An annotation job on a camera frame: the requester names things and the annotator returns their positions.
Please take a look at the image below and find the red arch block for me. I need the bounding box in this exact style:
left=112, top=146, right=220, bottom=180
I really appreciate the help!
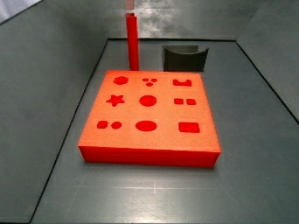
left=125, top=13, right=139, bottom=71

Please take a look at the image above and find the red shape sorter board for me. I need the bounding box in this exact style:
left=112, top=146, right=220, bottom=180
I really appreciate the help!
left=78, top=70, right=221, bottom=168

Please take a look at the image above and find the black curved holder bracket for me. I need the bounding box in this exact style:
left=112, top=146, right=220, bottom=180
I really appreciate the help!
left=163, top=45, right=209, bottom=73

